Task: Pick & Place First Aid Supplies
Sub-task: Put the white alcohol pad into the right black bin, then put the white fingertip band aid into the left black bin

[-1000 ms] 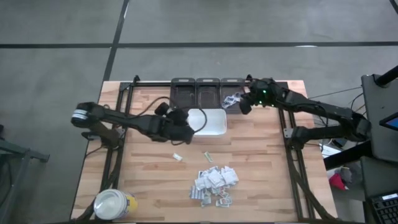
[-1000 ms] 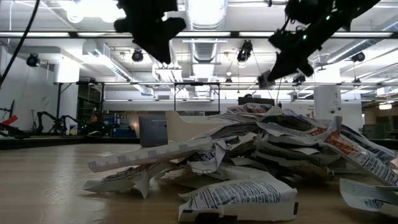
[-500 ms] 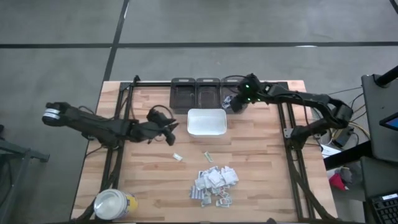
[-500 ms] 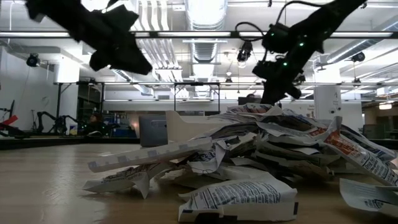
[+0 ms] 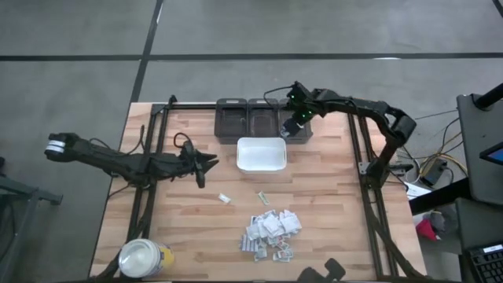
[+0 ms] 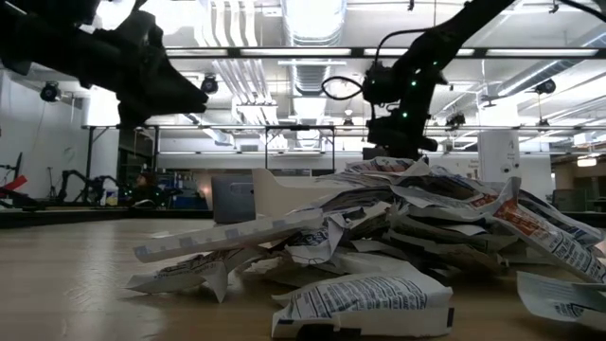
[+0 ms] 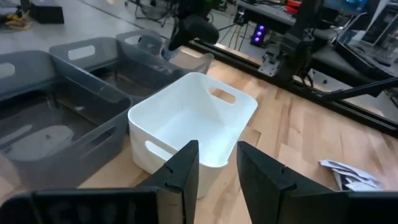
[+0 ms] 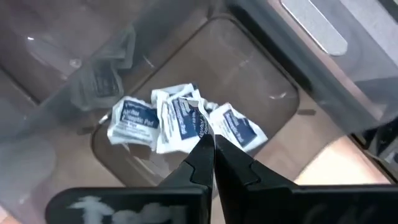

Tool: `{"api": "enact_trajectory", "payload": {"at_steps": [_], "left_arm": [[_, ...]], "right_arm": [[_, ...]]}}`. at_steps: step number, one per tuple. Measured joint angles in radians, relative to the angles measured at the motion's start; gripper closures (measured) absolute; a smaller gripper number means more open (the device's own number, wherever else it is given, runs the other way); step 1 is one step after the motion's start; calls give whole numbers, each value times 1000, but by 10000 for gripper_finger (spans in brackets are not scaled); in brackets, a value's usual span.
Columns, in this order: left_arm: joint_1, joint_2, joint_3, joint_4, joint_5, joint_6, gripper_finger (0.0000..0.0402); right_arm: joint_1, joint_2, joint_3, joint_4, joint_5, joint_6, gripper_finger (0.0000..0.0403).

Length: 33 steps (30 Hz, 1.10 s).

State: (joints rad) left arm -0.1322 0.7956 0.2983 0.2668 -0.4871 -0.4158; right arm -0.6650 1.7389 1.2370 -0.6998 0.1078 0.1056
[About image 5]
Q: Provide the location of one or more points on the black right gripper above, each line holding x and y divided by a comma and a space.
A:
302, 110

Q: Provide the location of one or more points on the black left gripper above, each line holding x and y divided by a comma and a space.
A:
190, 165

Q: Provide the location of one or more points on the blue-and-white wipe packet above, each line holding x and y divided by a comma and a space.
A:
282, 134

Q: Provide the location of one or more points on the small plain white packet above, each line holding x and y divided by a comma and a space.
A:
225, 198

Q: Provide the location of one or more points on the green-print packet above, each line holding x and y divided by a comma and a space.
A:
264, 198

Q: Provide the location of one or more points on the long white packet strip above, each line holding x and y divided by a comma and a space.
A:
248, 243

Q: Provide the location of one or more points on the white packet dense text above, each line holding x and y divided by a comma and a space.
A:
260, 256

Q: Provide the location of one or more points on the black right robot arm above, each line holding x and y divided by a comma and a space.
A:
365, 108

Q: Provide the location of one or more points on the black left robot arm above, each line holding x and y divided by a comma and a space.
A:
118, 163

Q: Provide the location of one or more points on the dark translucent plastic bin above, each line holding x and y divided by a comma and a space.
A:
307, 133
263, 122
231, 126

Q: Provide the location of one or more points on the white plastic bin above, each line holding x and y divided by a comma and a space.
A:
261, 155

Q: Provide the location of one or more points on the white packet fine text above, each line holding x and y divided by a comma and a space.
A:
291, 222

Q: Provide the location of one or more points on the white canister yellow label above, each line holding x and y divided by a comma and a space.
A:
143, 257

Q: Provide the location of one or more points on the white packet small logo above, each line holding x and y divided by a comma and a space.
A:
283, 256

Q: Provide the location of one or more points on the white paper sheet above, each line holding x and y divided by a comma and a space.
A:
416, 190

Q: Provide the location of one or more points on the black power adapter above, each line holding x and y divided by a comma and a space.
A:
434, 173

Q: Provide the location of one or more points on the black desk beam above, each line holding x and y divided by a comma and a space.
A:
436, 200

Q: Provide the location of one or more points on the red cloth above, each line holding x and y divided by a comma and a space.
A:
426, 232

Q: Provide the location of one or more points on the grey metal stand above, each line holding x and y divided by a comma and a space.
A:
23, 194

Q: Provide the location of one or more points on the grey desk top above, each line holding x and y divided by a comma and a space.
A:
483, 129

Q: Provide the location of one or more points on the black pole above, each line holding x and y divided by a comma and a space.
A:
489, 98

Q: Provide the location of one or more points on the tablet screen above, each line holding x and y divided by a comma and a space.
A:
496, 155

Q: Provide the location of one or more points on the black keyboard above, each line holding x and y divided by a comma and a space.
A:
489, 267

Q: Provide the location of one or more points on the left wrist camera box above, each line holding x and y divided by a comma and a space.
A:
189, 148

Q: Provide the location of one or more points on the black aluminium table frame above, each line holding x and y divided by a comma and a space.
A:
192, 106

